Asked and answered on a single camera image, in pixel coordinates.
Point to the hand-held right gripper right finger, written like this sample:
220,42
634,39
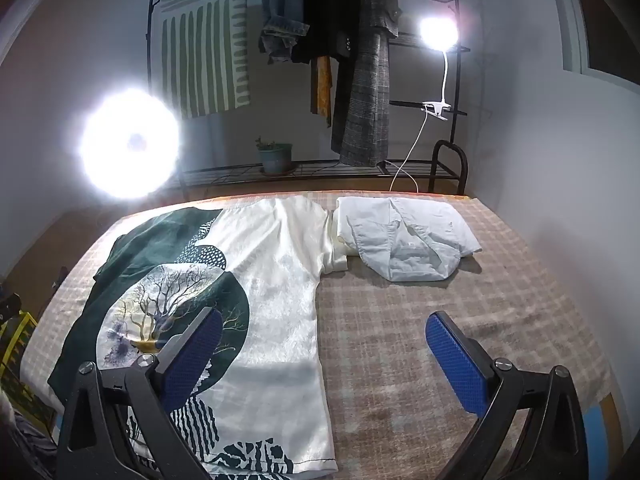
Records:
457,365

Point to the beige checked blanket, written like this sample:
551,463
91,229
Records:
400,335

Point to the green and white printed shirt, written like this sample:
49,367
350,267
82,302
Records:
280,285

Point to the black metal tube frame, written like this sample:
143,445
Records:
462,165

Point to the green striped wall hanging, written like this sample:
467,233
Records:
205,60

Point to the grey plaid coat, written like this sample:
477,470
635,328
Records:
367,95

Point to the black metal clothes rack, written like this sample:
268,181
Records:
225,172

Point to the potted plant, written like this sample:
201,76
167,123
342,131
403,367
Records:
275,157

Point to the yellow hanging garment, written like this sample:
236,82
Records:
322,90

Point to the white folded garment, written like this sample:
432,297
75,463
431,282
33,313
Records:
410,240

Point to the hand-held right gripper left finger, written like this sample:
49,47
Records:
192,360

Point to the yellow frame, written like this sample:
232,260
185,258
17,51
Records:
15,340

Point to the window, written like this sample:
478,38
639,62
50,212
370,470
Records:
607,25

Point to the blue denim jacket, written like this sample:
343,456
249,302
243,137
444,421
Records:
282,10

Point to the white clip lamp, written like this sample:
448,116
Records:
440,35

